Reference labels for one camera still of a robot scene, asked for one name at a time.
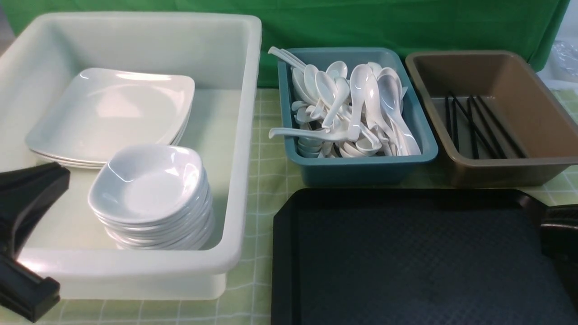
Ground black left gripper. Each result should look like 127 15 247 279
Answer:
0 162 70 323

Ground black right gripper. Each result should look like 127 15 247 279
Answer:
540 204 578 308

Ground large white square plate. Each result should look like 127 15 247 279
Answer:
25 68 196 162

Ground stacked white square plates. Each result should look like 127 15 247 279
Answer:
31 111 191 169

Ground stack of white bowls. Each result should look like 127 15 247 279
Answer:
88 144 215 251

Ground brown plastic bin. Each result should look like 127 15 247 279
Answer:
406 50 578 188

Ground black chopsticks in bin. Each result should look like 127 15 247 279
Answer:
444 91 528 160

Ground black serving tray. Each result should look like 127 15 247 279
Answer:
270 188 577 325

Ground teal plastic bin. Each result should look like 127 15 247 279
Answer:
284 47 439 187

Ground green checkered tablecloth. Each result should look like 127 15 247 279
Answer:
0 88 578 325

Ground pile of white spoons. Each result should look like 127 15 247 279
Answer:
268 46 422 158

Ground green backdrop cloth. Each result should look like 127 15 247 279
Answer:
1 0 569 70

